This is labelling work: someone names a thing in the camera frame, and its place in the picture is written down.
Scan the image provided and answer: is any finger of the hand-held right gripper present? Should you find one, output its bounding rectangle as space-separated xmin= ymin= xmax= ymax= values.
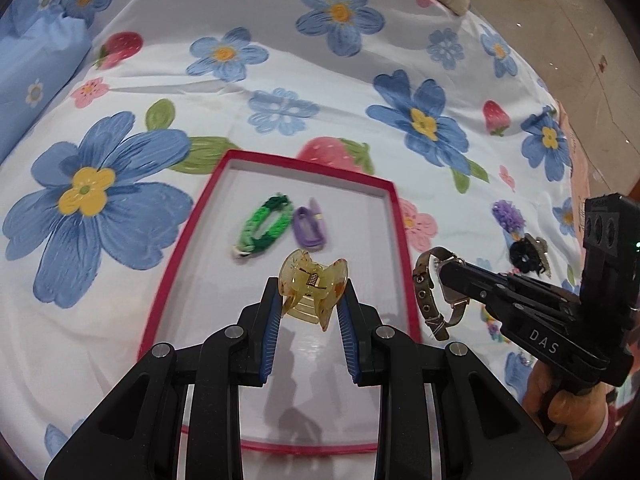
xmin=440 ymin=276 xmax=566 ymax=322
xmin=439 ymin=259 xmax=581 ymax=311

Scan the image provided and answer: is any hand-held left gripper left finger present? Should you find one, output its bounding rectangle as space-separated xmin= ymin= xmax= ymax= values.
xmin=44 ymin=277 xmax=288 ymax=480

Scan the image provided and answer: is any green braided bracelet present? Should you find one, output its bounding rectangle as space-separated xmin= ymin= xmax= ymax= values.
xmin=232 ymin=193 xmax=296 ymax=261

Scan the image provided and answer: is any person's right hand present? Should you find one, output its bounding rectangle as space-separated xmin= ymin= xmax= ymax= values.
xmin=520 ymin=362 xmax=610 ymax=451

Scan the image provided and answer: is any purple snap hair clip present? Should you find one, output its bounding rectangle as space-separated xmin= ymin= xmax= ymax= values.
xmin=292 ymin=197 xmax=331 ymax=252

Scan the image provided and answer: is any wristwatch with grey strap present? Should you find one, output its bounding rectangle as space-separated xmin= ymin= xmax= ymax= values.
xmin=412 ymin=246 xmax=471 ymax=342

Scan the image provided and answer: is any light blue pillow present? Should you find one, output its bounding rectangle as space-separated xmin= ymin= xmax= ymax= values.
xmin=0 ymin=0 xmax=93 ymax=161

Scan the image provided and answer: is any purple flower hair accessory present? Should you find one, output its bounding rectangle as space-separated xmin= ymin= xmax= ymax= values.
xmin=492 ymin=200 xmax=527 ymax=235

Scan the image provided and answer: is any red-rimmed white tray box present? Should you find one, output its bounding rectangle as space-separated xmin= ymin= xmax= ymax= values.
xmin=137 ymin=149 xmax=426 ymax=456

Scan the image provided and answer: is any white floral bedsheet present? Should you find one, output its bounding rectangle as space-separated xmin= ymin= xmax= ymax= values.
xmin=0 ymin=0 xmax=591 ymax=480

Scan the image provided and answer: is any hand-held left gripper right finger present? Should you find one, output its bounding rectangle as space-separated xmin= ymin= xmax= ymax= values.
xmin=336 ymin=280 xmax=571 ymax=480

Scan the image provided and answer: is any translucent yellow claw hair clip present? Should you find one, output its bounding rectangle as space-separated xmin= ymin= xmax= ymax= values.
xmin=278 ymin=248 xmax=349 ymax=332

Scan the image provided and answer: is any black hair clip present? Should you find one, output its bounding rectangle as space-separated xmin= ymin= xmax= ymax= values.
xmin=507 ymin=234 xmax=551 ymax=278

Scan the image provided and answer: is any person's right forearm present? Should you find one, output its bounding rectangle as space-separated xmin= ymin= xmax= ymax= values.
xmin=555 ymin=400 xmax=640 ymax=480

